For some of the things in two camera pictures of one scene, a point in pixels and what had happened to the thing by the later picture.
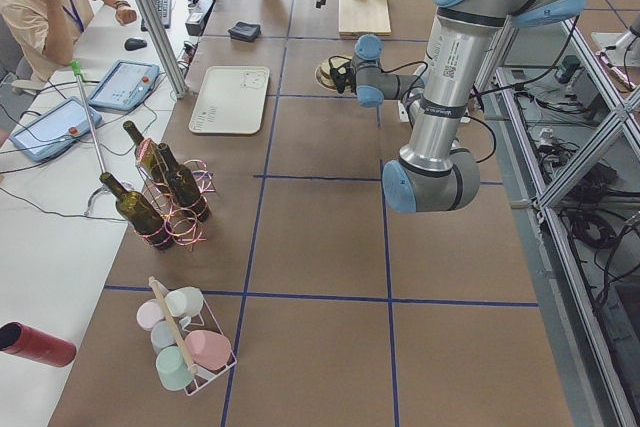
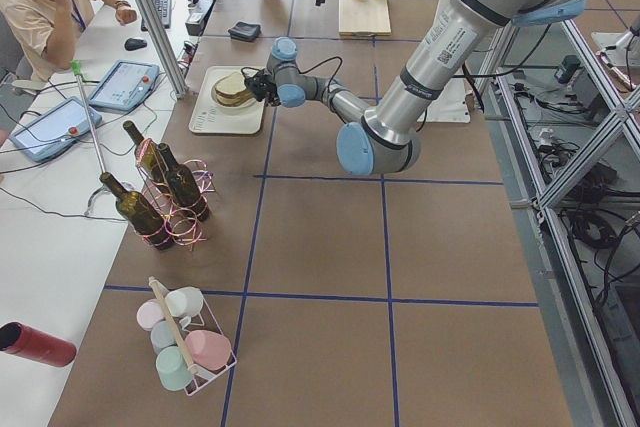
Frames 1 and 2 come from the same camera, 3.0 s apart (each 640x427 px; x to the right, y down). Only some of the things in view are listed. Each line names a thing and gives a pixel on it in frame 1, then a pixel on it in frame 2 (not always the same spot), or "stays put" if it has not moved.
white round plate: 323,74 → 239,106
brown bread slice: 334,62 → 233,88
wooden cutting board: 363,14 stays put
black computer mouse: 131,44 stays put
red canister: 18,339 stays put
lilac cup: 149,312 stays put
